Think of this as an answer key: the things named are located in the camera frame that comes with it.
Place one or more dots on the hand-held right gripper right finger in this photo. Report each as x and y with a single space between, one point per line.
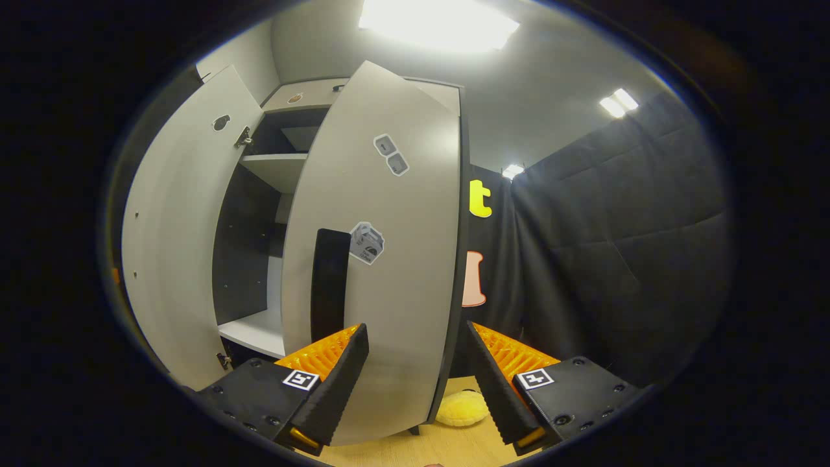
493 383

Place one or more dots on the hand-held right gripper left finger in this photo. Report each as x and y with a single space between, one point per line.
337 383

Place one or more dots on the grey cabinet door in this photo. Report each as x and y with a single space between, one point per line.
175 259
402 292

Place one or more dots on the grey cabinet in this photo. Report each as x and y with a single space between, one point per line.
249 259

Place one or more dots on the grey cabinet shelf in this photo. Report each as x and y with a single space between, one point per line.
275 170
256 332

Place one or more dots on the metal door hinge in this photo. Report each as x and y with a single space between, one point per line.
224 359
243 136

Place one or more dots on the yellow plush toy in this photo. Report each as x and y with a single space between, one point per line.
462 408

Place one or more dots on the black backdrop cloth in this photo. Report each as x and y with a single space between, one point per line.
616 259

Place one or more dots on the small ceiling light panel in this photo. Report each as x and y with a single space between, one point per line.
512 171

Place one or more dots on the double ceiling light panel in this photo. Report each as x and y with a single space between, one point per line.
619 104

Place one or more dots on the large ceiling light panel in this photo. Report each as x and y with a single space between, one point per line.
438 24

